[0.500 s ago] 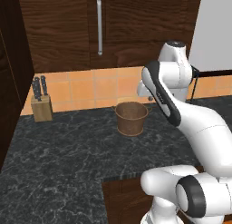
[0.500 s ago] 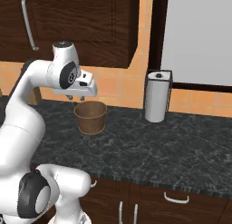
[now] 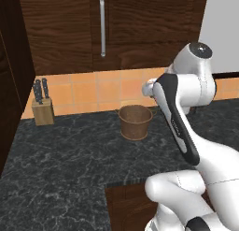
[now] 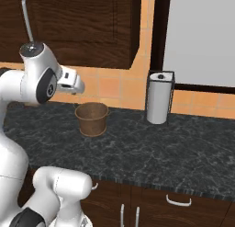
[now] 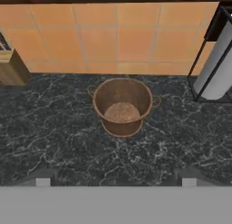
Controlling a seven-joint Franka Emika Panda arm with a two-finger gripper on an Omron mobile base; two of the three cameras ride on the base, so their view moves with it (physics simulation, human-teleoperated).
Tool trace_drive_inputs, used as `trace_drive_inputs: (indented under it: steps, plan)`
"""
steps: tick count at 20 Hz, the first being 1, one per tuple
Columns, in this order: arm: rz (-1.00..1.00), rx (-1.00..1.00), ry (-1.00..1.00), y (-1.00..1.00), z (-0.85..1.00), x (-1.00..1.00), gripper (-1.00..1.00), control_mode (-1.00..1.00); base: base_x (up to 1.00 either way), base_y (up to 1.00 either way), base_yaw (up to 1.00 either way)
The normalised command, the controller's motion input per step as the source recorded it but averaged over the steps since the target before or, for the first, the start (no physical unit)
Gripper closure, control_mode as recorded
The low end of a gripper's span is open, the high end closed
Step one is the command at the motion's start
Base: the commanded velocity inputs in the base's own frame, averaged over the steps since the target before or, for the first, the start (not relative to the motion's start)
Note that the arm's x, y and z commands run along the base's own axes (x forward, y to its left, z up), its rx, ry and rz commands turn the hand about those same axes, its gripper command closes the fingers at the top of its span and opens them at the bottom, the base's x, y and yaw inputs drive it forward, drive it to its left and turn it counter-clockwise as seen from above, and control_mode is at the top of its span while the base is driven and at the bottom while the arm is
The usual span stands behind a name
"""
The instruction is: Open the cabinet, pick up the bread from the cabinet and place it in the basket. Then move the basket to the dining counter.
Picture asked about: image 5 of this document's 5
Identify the wooden knife block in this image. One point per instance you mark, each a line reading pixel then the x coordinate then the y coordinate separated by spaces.
pixel 11 66

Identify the white paper towel roll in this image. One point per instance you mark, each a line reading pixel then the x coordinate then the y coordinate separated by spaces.
pixel 216 67

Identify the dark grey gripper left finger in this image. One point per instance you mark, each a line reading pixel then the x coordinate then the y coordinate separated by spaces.
pixel 45 178

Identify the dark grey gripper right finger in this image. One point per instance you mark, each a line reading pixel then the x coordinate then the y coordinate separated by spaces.
pixel 188 178

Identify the brown woven basket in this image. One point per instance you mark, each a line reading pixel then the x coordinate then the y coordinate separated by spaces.
pixel 122 106

